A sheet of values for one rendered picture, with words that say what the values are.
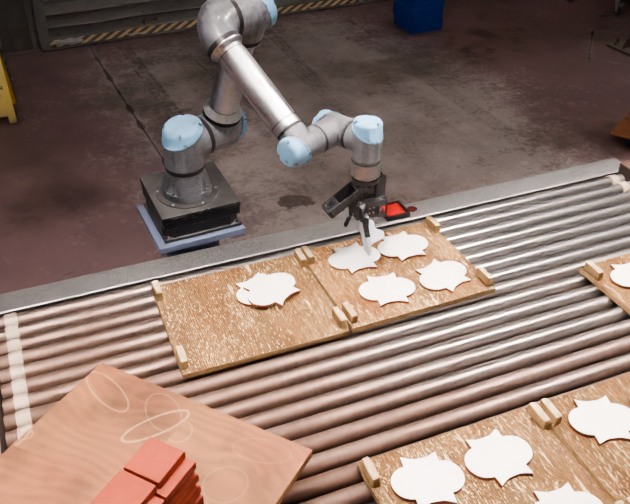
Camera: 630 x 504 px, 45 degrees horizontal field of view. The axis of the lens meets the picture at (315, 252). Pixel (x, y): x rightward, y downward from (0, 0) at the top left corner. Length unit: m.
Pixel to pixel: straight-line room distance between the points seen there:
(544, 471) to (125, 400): 0.84
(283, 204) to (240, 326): 2.29
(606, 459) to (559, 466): 0.10
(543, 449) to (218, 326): 0.79
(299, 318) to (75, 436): 0.63
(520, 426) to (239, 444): 0.59
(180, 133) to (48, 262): 1.80
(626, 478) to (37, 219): 3.29
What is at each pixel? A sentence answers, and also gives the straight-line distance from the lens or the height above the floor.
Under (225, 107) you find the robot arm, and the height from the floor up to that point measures 1.23.
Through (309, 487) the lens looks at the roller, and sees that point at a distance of 1.56.
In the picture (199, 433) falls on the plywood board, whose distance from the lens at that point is 1.50.
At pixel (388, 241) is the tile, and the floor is 0.94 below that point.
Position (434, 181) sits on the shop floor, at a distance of 4.38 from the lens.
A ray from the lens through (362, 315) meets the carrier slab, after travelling 1.90.
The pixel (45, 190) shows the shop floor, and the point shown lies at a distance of 4.50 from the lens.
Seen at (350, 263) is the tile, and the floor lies 0.94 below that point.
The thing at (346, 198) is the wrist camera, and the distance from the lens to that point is 1.94.
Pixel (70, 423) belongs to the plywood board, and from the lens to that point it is 1.57.
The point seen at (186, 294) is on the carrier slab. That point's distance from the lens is 1.99.
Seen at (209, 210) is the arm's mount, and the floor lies 0.95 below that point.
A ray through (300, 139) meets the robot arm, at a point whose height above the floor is 1.32.
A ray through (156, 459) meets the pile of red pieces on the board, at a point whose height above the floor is 1.21.
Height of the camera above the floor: 2.15
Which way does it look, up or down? 35 degrees down
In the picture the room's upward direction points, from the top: straight up
